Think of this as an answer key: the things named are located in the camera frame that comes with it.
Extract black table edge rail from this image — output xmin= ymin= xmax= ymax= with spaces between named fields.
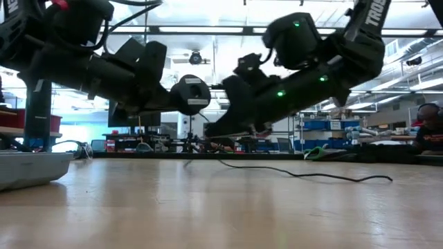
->
xmin=92 ymin=151 xmax=305 ymax=160

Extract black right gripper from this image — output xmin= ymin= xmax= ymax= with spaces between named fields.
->
xmin=204 ymin=74 xmax=280 ymax=138

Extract wooden shelf board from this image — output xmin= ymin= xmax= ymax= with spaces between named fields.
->
xmin=0 ymin=126 xmax=63 ymax=138

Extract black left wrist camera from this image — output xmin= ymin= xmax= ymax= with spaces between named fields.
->
xmin=112 ymin=37 xmax=147 ymax=68

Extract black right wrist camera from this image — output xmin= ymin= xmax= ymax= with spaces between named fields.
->
xmin=233 ymin=53 xmax=266 ymax=82

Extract black thick support post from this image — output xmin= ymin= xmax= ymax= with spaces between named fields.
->
xmin=23 ymin=79 xmax=53 ymax=153

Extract black round ceiling camera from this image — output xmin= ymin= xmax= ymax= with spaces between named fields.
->
xmin=188 ymin=50 xmax=211 ymax=66

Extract white square column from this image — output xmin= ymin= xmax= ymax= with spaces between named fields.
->
xmin=177 ymin=113 xmax=206 ymax=141

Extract over-ear headphones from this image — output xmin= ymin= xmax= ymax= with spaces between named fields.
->
xmin=416 ymin=102 xmax=443 ymax=122

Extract thin grey cable loop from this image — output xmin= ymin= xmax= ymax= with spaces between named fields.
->
xmin=51 ymin=139 xmax=93 ymax=160

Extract white ceiling air vent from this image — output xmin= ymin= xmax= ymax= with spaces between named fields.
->
xmin=384 ymin=39 xmax=399 ymax=59

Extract red storage bin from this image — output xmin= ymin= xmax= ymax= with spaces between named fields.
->
xmin=0 ymin=108 xmax=62 ymax=134

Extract blue labelled storage bin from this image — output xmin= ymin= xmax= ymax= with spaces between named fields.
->
xmin=301 ymin=119 xmax=361 ymax=131

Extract person seated at bench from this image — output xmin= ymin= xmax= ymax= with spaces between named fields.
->
xmin=207 ymin=137 xmax=239 ymax=154

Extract black overhead frame bar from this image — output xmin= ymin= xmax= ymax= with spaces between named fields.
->
xmin=107 ymin=24 xmax=443 ymax=38

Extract long black cord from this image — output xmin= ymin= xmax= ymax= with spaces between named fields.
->
xmin=183 ymin=111 xmax=394 ymax=183

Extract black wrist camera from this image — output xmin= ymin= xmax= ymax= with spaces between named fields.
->
xmin=112 ymin=37 xmax=147 ymax=68
xmin=233 ymin=53 xmax=266 ymax=82

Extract grey plastic tray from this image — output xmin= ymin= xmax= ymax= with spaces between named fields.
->
xmin=0 ymin=151 xmax=74 ymax=192

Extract black computer monitor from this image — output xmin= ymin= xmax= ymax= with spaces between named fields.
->
xmin=107 ymin=100 xmax=162 ymax=128

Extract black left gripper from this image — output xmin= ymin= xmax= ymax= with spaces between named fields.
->
xmin=111 ymin=40 xmax=179 ymax=118

